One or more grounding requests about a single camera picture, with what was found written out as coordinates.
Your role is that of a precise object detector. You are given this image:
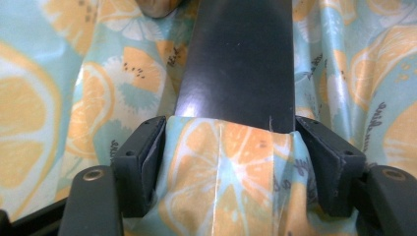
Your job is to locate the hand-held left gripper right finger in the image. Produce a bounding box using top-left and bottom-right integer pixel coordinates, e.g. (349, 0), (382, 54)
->
(294, 115), (368, 218)

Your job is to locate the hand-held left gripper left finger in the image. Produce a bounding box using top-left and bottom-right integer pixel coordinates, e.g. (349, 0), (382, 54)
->
(111, 115), (168, 219)

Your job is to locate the teal orange-print fabric bag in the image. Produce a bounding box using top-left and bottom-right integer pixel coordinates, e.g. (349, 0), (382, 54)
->
(0, 0), (417, 236)

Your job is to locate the black box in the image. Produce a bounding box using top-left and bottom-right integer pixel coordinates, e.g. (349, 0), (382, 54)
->
(173, 0), (296, 135)

